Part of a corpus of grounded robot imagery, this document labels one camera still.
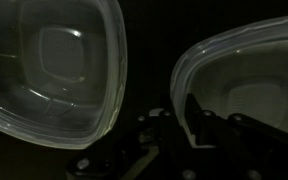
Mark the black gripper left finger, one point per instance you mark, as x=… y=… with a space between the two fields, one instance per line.
x=135 y=149

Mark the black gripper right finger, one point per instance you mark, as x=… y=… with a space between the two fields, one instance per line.
x=256 y=150

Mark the clear plastic lunchbox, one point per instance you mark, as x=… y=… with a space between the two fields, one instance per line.
x=243 y=70
x=63 y=69

